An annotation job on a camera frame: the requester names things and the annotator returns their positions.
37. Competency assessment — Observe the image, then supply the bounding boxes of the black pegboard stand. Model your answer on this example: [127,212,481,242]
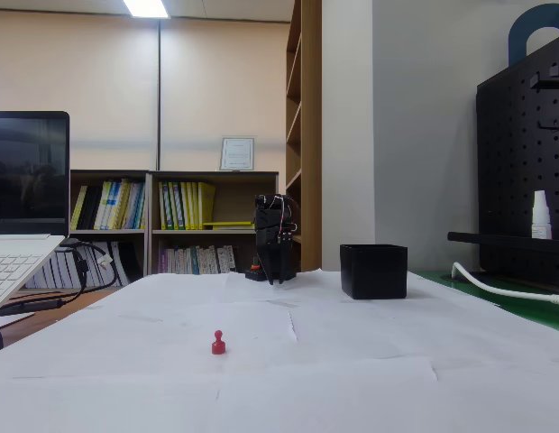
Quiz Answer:
[446,33,559,290]

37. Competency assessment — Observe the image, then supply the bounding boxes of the orange black table clamp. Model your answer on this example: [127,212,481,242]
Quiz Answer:
[244,255,268,282]

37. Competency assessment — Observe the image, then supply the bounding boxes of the white paper sheet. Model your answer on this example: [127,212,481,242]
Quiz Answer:
[215,358,559,433]
[0,306,301,380]
[225,268,443,312]
[58,270,235,317]
[0,373,222,433]
[288,288,559,375]

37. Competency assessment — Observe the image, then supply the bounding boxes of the white laptop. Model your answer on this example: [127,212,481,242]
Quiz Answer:
[0,111,71,313]

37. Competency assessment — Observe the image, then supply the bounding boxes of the framed white certificate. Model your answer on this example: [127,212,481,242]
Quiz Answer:
[219,135,257,172]

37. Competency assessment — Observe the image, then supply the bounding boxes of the ceiling light panel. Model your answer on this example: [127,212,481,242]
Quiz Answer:
[123,0,169,19]

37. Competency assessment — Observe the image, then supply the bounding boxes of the black square container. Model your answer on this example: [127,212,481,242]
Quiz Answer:
[339,244,408,300]

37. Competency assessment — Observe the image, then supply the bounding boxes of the tall wooden bookshelf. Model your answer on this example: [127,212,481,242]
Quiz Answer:
[285,0,324,274]

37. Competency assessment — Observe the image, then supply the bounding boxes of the dark blue arched board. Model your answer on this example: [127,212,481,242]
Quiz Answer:
[508,3,559,69]

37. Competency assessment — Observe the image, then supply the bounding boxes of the flat yellow book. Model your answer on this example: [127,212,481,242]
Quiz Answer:
[202,220,256,231]

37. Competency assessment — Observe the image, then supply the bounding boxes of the black laptop stand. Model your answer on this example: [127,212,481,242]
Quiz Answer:
[0,295,67,353]

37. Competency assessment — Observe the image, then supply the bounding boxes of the low wooden bookshelf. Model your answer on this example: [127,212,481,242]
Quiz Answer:
[146,170,280,276]
[69,170,151,290]

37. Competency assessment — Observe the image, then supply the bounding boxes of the white power strip cable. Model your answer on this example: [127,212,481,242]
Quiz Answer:
[451,262,559,304]

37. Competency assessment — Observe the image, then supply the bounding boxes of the white small bottle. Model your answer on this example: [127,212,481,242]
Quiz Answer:
[530,189,554,240]

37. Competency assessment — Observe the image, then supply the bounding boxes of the black laptop cable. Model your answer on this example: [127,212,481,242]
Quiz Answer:
[58,238,121,299]

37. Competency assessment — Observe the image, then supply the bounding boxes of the red white servo wire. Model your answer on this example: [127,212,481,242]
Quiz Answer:
[272,196,299,239]

